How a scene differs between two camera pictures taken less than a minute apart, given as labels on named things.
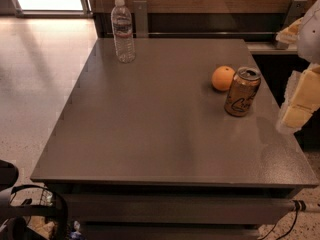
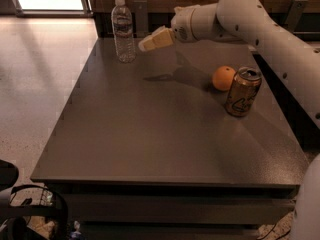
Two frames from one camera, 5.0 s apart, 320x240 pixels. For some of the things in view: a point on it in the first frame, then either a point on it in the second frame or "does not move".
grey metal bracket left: x=141 y=21 does not move
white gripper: x=310 y=37 to x=180 y=25
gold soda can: x=242 y=90 does not move
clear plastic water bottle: x=121 y=18 does not move
